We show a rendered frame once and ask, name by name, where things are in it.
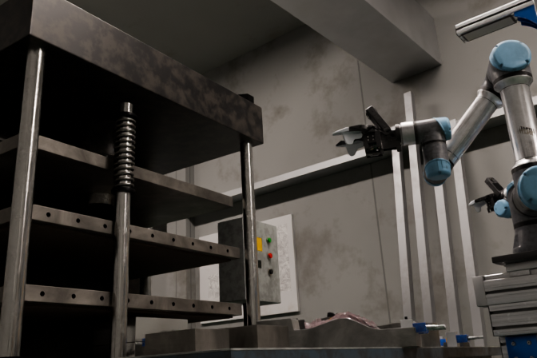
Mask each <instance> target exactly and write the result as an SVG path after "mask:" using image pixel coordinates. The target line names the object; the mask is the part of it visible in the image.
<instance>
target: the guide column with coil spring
mask: <svg viewBox="0 0 537 358"><path fill-rule="evenodd" d="M122 111H127V112H132V113H133V104H131V103H128V102H122V103H120V104H119V108H118V112H122ZM122 123H130V124H133V122H132V121H129V120H124V121H120V122H118V124H122ZM118 129H133V127H132V126H130V125H123V126H120V127H118ZM123 133H129V134H133V132H132V131H121V132H119V133H117V135H119V134H123ZM121 139H131V140H133V137H130V136H123V137H119V138H118V139H117V140H121ZM132 144H133V143H132V142H131V141H122V142H119V143H117V145H132ZM125 149H127V150H132V147H120V148H118V149H117V151H119V150H125ZM122 155H130V156H132V153H129V152H124V153H118V154H117V157H118V156H122ZM119 161H132V158H129V157H123V158H119V159H117V162H119ZM121 166H131V167H132V164H130V163H121V164H118V165H117V167H121ZM120 172H132V169H119V170H117V172H116V173H120ZM121 177H131V174H121V175H117V176H116V179H118V178H121ZM121 183H131V180H120V181H116V184H121ZM130 202H131V193H130V192H127V191H119V192H116V193H115V215H114V237H113V279H112V300H111V322H110V344H109V358H122V357H126V346H127V317H128V288H129V231H130Z"/></svg>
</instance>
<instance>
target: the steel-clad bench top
mask: <svg viewBox="0 0 537 358"><path fill-rule="evenodd" d="M498 347H500V346H478V347H473V346H472V347H368V348H498ZM368 348H224V349H215V350H205V351H196V352H179V353H169V354H159V355H150V356H132V357H122V358H146V357H156V356H174V355H184V354H194V353H203V352H222V351H236V350H302V349H368Z"/></svg>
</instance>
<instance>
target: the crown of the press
mask: <svg viewBox="0 0 537 358"><path fill-rule="evenodd" d="M30 45H40V46H43V47H45V48H46V67H45V76H44V86H43V95H42V112H41V121H40V131H39V135H40V136H43V137H47V138H50V139H53V140H55V141H60V142H62V143H65V144H67V145H72V146H75V147H78V148H80V149H84V150H87V151H90V152H93V153H97V154H100V155H102V156H105V157H109V158H113V159H114V158H115V157H114V154H115V152H114V148H115V146H114V143H115V142H116V141H115V140H114V138H115V132H116V131H115V127H116V125H115V122H116V120H115V119H114V114H116V113H118V108H119V104H120V103H122V102H128V103H131V104H133V113H135V114H136V115H137V120H136V123H135V124H134V125H135V126H136V128H135V129H134V130H135V131H136V133H135V134H134V136H135V139H134V141H135V144H134V146H135V149H134V150H133V151H134V152H135V154H134V155H133V157H135V160H133V162H134V163H135V166H137V167H140V168H143V169H147V170H149V171H152V172H155V173H159V174H162V175H165V174H167V173H171V172H174V171H178V170H180V169H184V168H188V167H190V166H193V165H198V164H200V163H203V162H206V161H211V160H213V159H216V158H219V157H223V156H226V155H229V154H232V153H236V152H239V151H240V143H241V142H243V141H251V142H252V144H253V147H255V146H258V145H262V144H264V138H263V123H262V108H261V107H260V106H258V105H255V104H254V97H253V96H251V95H249V94H248V93H243V94H236V93H234V92H232V91H231V90H229V89H226V88H225V87H223V86H221V85H219V84H217V83H216V82H214V81H212V80H210V79H208V78H207V77H205V76H203V75H201V74H199V73H198V72H196V71H194V70H191V69H190V68H189V67H187V66H184V65H182V64H181V63H180V62H177V61H175V60H174V59H172V58H170V57H168V56H166V55H165V54H163V53H161V52H159V51H157V50H155V49H154V48H152V47H150V46H148V45H146V44H145V43H143V42H141V41H139V40H137V39H136V38H134V37H132V36H130V35H128V34H126V33H125V32H123V31H121V30H119V29H117V28H116V27H114V26H111V25H110V24H109V23H107V22H104V21H102V20H101V19H100V18H97V17H95V16H93V15H92V14H90V13H88V12H86V11H84V10H83V9H81V8H79V7H77V6H75V5H74V4H72V3H70V2H68V1H66V0H8V1H6V2H4V3H3V4H1V5H0V138H3V139H8V138H10V137H13V136H15V135H17V134H18V133H19V125H20V117H21V108H22V94H23V86H24V77H25V69H26V54H27V47H28V46H30ZM113 207H114V195H112V194H110V193H88V194H86V195H85V208H87V209H92V210H108V209H112V208H113Z"/></svg>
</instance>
